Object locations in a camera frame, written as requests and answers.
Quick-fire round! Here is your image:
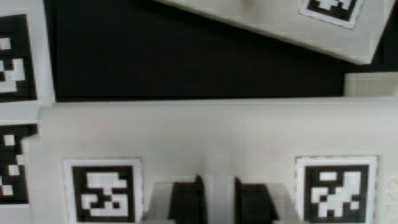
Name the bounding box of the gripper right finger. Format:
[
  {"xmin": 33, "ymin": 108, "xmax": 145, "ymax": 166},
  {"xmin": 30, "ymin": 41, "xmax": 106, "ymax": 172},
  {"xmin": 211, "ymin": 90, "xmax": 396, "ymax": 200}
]
[{"xmin": 234, "ymin": 178, "xmax": 279, "ymax": 224}]

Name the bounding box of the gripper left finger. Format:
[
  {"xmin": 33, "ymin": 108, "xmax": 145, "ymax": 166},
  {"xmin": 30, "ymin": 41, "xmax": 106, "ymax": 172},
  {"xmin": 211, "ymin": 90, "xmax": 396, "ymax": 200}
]
[{"xmin": 168, "ymin": 176, "xmax": 207, "ymax": 224}]

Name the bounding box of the white cabinet door panel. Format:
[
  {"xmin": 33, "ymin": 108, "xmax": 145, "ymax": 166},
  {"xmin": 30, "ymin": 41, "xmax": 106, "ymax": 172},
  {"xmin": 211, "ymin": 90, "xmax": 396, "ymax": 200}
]
[{"xmin": 23, "ymin": 98, "xmax": 398, "ymax": 224}]

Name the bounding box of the white cabinet top block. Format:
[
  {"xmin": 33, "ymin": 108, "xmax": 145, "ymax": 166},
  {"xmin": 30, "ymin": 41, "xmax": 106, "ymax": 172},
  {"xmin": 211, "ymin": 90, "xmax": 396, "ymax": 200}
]
[{"xmin": 344, "ymin": 72, "xmax": 398, "ymax": 97}]

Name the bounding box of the white flat marker plate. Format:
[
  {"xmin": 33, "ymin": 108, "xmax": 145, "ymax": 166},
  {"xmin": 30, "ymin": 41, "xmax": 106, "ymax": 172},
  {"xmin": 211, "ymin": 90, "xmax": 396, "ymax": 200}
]
[{"xmin": 0, "ymin": 0, "xmax": 55, "ymax": 224}]

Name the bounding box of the white small door panel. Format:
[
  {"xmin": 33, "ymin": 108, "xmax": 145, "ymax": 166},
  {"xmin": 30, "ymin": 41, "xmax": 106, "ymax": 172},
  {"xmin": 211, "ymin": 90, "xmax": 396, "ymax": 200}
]
[{"xmin": 154, "ymin": 0, "xmax": 396, "ymax": 65}]

